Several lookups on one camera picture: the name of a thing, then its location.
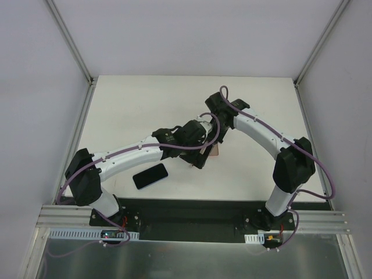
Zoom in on blue smartphone black screen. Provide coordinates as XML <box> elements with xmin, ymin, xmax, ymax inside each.
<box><xmin>133</xmin><ymin>163</ymin><xmax>169</xmax><ymax>190</ymax></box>

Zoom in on pink phone case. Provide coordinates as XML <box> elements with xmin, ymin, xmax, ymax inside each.
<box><xmin>209</xmin><ymin>144</ymin><xmax>219</xmax><ymax>156</ymax></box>

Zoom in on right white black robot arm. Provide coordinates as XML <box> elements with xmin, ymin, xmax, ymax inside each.
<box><xmin>205</xmin><ymin>92</ymin><xmax>316</xmax><ymax>231</ymax></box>

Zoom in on aluminium front rail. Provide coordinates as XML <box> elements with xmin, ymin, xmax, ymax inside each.
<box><xmin>37</xmin><ymin>204</ymin><xmax>96</xmax><ymax>227</ymax></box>

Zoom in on beige phone with case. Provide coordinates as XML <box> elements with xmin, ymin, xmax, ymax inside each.
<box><xmin>200</xmin><ymin>145</ymin><xmax>213</xmax><ymax>158</ymax></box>

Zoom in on right aluminium frame post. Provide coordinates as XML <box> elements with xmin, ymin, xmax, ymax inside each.
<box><xmin>294</xmin><ymin>0</ymin><xmax>352</xmax><ymax>88</ymax></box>

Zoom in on right white cable duct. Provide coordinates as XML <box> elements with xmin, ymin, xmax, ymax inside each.
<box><xmin>244</xmin><ymin>233</ymin><xmax>265</xmax><ymax>245</ymax></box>

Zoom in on left aluminium frame post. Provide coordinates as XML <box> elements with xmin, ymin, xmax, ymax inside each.
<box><xmin>44</xmin><ymin>0</ymin><xmax>95</xmax><ymax>85</ymax></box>

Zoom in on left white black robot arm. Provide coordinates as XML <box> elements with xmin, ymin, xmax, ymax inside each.
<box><xmin>65</xmin><ymin>119</ymin><xmax>213</xmax><ymax>226</ymax></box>

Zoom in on white cable duct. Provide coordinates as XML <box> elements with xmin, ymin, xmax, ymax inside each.
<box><xmin>244</xmin><ymin>233</ymin><xmax>265</xmax><ymax>245</ymax></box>
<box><xmin>49</xmin><ymin>228</ymin><xmax>140</xmax><ymax>241</ymax></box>

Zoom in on left white cable duct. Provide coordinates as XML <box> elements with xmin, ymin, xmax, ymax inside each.
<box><xmin>49</xmin><ymin>228</ymin><xmax>140</xmax><ymax>241</ymax></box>

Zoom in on aluminium frame post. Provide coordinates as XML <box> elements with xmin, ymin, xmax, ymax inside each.
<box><xmin>294</xmin><ymin>0</ymin><xmax>352</xmax><ymax>88</ymax></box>
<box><xmin>44</xmin><ymin>0</ymin><xmax>95</xmax><ymax>85</ymax></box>

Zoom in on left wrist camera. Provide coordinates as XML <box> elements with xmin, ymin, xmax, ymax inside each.
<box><xmin>196</xmin><ymin>115</ymin><xmax>213</xmax><ymax>133</ymax></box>

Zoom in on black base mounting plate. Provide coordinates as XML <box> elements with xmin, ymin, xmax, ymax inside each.
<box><xmin>55</xmin><ymin>195</ymin><xmax>332</xmax><ymax>242</ymax></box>

